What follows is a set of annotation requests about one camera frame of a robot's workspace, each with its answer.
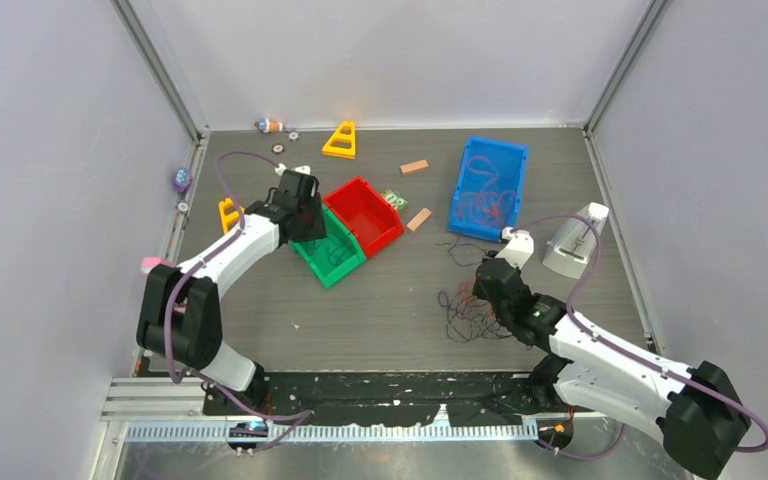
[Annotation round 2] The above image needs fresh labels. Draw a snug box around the orange wire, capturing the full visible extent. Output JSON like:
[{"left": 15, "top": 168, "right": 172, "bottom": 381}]
[
  {"left": 456, "top": 153, "right": 519, "bottom": 233},
  {"left": 455, "top": 281, "right": 491, "bottom": 313}
]

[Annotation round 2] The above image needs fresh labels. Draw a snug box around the purple wire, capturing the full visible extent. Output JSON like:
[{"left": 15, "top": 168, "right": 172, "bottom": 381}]
[{"left": 436, "top": 288, "right": 511, "bottom": 342}]

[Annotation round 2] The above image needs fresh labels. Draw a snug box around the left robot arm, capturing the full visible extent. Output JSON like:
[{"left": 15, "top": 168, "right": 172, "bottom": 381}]
[{"left": 136, "top": 166, "right": 327, "bottom": 414}]

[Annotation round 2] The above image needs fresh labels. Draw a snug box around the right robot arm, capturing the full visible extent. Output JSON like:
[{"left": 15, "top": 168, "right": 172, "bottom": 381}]
[{"left": 473, "top": 258, "right": 752, "bottom": 479}]

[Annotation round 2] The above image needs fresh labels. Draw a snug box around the green plastic bin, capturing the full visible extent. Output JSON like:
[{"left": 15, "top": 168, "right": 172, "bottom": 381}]
[{"left": 290, "top": 206, "right": 366, "bottom": 289}]

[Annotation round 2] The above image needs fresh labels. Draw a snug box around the red plastic bin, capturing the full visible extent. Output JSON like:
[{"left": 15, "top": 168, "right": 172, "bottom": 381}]
[{"left": 325, "top": 176, "right": 405, "bottom": 258}]

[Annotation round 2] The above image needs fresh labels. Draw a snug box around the yellow triangle block far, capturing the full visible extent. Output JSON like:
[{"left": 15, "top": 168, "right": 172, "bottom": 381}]
[{"left": 321, "top": 121, "right": 357, "bottom": 160}]

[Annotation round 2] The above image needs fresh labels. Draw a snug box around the yellow triangle block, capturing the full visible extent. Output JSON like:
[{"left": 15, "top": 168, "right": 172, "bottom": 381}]
[
  {"left": 218, "top": 197, "right": 245, "bottom": 234},
  {"left": 321, "top": 121, "right": 357, "bottom": 160}
]

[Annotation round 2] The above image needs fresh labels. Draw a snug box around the small figurine toy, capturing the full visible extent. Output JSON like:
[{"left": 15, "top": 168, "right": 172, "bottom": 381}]
[{"left": 253, "top": 117, "right": 285, "bottom": 134}]

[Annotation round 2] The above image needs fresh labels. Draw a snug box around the yellow triangle block near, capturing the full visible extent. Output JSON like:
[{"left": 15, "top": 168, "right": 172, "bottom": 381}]
[{"left": 218, "top": 197, "right": 245, "bottom": 234}]

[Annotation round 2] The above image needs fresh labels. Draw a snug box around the white tape dispenser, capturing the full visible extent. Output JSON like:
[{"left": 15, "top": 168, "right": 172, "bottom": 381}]
[{"left": 542, "top": 202, "right": 610, "bottom": 280}]

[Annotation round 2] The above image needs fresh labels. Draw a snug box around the green small toy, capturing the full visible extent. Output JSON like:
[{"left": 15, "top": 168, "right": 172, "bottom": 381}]
[{"left": 382, "top": 189, "right": 409, "bottom": 213}]

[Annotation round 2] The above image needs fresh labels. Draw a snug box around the blue plastic bin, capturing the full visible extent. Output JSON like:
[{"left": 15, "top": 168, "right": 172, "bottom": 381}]
[{"left": 447, "top": 136, "right": 529, "bottom": 242}]

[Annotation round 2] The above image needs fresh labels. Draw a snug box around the wooden block near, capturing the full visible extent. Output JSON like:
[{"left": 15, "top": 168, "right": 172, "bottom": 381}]
[{"left": 406, "top": 207, "right": 432, "bottom": 232}]

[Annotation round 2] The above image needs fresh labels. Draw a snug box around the wooden block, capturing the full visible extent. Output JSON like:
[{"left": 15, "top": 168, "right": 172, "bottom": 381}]
[
  {"left": 399, "top": 159, "right": 429, "bottom": 175},
  {"left": 406, "top": 207, "right": 432, "bottom": 232}
]

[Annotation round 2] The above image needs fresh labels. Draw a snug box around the purple round toy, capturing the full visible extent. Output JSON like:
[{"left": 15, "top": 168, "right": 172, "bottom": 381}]
[{"left": 172, "top": 167, "right": 193, "bottom": 194}]

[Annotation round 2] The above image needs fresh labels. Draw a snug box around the wooden block far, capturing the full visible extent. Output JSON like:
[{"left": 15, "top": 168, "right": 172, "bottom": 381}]
[{"left": 399, "top": 159, "right": 429, "bottom": 175}]

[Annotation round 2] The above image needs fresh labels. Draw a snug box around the pink tape dispenser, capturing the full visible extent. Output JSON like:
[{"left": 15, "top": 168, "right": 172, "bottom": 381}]
[{"left": 140, "top": 257, "right": 187, "bottom": 314}]

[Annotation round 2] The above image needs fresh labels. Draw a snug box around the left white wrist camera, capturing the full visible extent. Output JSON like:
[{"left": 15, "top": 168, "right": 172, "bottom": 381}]
[{"left": 274, "top": 163, "right": 311, "bottom": 176}]

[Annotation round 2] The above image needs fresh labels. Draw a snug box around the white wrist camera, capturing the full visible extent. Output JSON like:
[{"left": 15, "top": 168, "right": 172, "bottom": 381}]
[
  {"left": 274, "top": 163, "right": 311, "bottom": 176},
  {"left": 494, "top": 227, "right": 535, "bottom": 270}
]

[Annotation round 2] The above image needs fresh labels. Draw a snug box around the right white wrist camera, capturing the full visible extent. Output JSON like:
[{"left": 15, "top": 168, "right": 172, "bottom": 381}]
[{"left": 494, "top": 227, "right": 535, "bottom": 270}]

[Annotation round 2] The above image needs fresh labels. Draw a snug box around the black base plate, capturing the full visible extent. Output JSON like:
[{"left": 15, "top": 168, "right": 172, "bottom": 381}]
[{"left": 201, "top": 371, "right": 580, "bottom": 427}]

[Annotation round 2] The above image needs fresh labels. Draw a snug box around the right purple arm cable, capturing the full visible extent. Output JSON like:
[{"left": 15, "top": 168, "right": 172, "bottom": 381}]
[{"left": 509, "top": 213, "right": 768, "bottom": 462}]

